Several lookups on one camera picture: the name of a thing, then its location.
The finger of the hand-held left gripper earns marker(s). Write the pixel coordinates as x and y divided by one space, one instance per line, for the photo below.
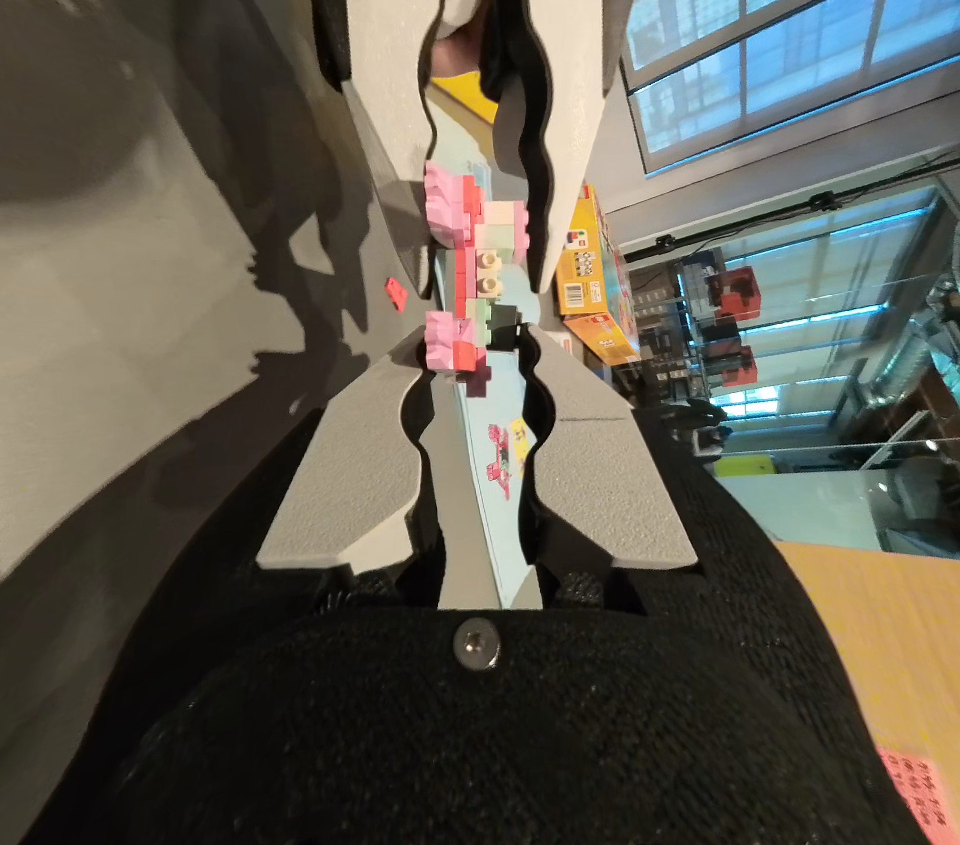
577 72
382 35

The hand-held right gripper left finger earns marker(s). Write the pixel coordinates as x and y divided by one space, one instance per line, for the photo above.
337 485

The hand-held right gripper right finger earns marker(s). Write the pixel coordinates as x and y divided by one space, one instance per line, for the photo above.
607 485

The yellow plastic bin with bricks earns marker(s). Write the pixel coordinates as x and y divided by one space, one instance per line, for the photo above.
469 95

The pink toy brick model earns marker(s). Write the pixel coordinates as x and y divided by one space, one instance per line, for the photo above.
450 207

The person's left hand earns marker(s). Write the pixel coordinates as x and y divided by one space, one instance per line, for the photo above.
454 54

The open light blue instruction booklet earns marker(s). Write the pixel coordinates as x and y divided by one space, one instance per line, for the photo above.
502 522

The red 3D printer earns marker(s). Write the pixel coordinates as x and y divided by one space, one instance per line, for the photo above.
735 294
739 365

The orange toy brick box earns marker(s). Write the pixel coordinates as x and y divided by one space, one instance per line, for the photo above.
592 260

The small red toy brick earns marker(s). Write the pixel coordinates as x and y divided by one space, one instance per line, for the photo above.
397 294

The black pole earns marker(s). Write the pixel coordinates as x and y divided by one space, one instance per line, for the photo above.
817 201

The wooden book stand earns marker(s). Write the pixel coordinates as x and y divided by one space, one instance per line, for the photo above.
885 635

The pink sticky note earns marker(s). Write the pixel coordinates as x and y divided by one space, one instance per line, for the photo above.
930 800

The silver ceiling duct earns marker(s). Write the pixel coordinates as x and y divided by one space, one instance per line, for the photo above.
915 350

